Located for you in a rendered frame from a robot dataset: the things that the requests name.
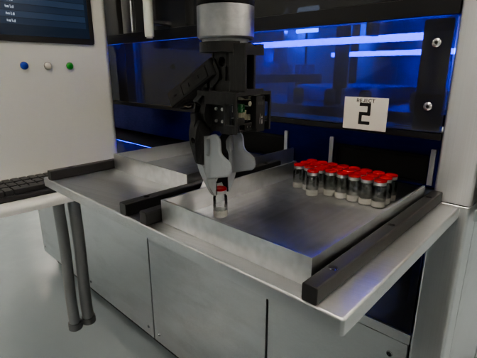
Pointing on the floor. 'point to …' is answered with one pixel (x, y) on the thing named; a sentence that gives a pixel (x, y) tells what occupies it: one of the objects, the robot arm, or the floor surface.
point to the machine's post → (439, 315)
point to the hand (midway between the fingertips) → (217, 183)
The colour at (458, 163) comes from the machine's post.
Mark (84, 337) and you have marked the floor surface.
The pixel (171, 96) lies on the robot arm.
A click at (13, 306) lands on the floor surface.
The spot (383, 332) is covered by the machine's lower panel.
